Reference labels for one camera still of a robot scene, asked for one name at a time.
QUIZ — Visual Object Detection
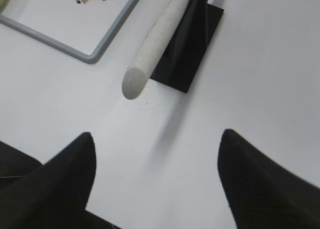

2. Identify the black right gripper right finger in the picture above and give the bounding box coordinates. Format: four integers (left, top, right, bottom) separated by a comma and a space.
217, 129, 320, 229

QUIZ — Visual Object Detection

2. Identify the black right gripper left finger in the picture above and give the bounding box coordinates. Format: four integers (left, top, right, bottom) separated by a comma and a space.
0, 132, 117, 229

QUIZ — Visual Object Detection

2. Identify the knife with white handle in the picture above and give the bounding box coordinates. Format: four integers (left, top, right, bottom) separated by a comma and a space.
121, 0, 190, 100

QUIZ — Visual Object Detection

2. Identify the black knife stand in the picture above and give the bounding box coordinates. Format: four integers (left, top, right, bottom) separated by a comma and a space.
150, 0, 224, 93

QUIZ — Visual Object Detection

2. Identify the white cutting board grey rim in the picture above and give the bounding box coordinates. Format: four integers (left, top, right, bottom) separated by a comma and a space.
0, 0, 139, 64

